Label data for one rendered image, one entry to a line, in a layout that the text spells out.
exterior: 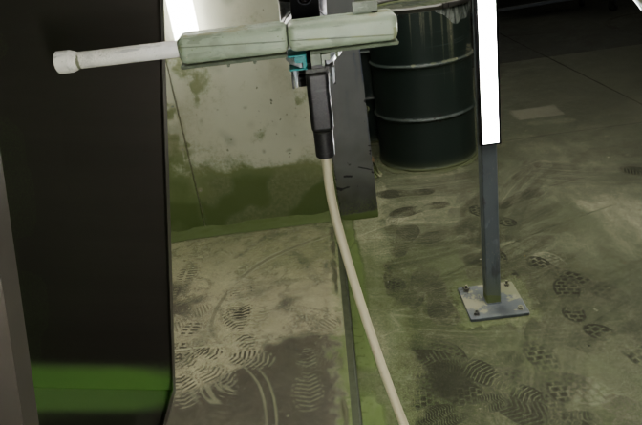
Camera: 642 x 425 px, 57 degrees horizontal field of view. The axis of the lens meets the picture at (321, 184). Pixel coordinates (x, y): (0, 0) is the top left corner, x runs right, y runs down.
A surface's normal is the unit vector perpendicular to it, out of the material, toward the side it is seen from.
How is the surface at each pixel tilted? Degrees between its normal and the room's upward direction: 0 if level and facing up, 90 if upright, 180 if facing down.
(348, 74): 90
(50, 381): 90
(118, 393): 12
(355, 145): 90
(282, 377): 0
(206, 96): 90
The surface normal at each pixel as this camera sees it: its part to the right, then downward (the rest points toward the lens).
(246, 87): 0.01, 0.38
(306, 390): -0.14, -0.91
